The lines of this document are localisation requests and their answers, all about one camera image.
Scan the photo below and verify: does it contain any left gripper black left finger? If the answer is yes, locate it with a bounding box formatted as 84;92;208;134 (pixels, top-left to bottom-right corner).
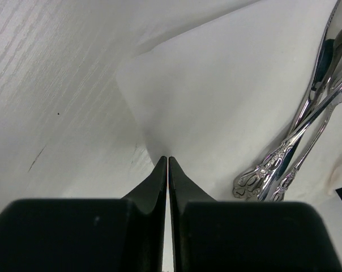
0;157;167;271

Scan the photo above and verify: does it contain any silver fork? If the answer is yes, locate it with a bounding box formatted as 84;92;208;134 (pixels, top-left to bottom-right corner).
232;63;342;201

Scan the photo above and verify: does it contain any silver knife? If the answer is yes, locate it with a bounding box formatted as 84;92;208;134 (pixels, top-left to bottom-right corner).
275;0;342;179

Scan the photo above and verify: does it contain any silver spoon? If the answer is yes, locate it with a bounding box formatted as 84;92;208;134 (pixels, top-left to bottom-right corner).
267;29;342;202

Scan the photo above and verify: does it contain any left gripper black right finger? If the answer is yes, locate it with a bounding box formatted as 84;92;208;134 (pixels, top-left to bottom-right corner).
168;157;342;271

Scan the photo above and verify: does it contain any white paper napkin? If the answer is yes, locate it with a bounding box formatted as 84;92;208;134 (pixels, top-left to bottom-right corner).
116;1;342;199

